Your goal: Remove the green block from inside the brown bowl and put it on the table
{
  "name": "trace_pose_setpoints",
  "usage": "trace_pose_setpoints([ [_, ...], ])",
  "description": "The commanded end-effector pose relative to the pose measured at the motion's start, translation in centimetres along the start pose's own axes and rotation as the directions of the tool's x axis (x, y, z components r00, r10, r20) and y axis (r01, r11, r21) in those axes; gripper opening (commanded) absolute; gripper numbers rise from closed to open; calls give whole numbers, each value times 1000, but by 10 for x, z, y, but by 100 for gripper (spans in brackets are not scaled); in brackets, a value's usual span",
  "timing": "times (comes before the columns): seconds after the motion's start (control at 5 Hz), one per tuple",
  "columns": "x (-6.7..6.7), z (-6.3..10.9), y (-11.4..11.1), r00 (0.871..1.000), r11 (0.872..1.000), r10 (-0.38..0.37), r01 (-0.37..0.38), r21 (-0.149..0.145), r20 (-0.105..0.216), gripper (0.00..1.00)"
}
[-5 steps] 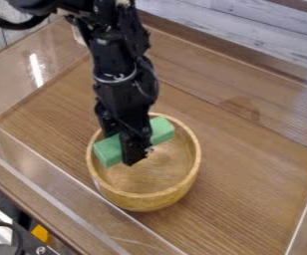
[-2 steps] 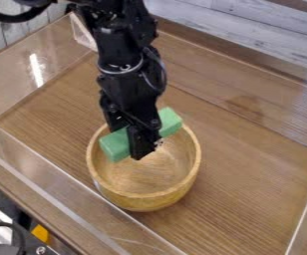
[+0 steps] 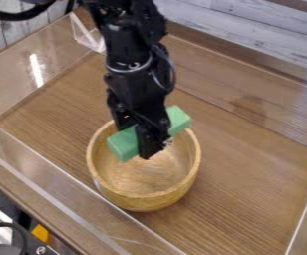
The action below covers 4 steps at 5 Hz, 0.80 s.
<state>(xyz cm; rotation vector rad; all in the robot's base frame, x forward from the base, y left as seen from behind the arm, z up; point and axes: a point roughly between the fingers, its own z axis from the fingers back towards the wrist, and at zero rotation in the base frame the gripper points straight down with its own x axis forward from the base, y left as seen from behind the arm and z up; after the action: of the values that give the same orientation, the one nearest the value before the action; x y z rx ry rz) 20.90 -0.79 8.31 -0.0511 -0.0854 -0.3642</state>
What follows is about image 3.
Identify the brown wooden bowl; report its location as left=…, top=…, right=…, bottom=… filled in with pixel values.
left=86, top=121, right=201, bottom=212

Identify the clear acrylic corner bracket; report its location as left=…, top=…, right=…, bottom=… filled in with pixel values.
left=70, top=13, right=106, bottom=54

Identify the green rectangular block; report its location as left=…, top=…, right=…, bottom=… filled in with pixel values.
left=107, top=106, right=191, bottom=162

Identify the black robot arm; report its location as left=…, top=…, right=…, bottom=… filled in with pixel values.
left=78, top=0, right=175, bottom=159

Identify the black cable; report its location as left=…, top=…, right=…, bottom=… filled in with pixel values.
left=0, top=221, right=28, bottom=255

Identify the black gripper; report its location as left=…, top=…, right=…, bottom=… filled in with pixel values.
left=104, top=53, right=175, bottom=159

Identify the clear acrylic tray wall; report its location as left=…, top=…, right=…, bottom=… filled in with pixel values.
left=0, top=127, right=186, bottom=255

